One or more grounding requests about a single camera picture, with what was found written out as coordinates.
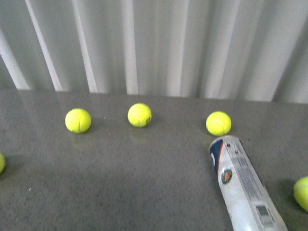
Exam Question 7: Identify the clear tennis ball can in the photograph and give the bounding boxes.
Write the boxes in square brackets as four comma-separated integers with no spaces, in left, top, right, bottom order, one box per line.
[209,135,287,231]

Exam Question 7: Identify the yellow tennis ball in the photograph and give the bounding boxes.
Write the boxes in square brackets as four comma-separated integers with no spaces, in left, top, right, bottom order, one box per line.
[205,111,232,137]
[293,176,308,212]
[128,103,152,128]
[64,108,91,134]
[0,153,5,173]

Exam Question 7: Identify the white pleated curtain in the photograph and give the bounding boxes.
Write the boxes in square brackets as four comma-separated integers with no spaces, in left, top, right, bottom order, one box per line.
[0,0,308,103]

